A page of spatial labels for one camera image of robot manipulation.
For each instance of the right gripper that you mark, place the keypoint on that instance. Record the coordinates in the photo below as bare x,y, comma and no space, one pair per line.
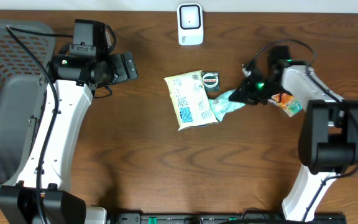
247,91

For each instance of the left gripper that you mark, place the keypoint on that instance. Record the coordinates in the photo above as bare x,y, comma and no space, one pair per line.
119,68

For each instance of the dark green snack packet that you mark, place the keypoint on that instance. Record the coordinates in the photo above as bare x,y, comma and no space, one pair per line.
211,81

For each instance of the orange tissue pack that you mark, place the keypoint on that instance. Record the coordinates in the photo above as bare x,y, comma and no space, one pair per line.
281,100

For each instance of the yellow snack bag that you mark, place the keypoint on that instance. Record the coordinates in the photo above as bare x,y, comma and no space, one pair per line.
189,100

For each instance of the small green tissue pack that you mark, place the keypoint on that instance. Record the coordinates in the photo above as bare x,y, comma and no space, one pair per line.
293,107

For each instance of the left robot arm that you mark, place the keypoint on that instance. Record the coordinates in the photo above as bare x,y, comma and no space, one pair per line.
41,193

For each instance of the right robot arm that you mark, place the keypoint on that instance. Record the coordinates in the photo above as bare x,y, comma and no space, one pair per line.
328,143

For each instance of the white barcode scanner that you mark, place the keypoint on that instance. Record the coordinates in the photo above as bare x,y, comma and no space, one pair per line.
190,24

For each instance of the grey plastic basket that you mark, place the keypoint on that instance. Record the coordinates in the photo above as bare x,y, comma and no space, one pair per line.
22,93

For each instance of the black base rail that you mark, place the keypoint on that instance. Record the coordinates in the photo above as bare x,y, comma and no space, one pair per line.
249,217

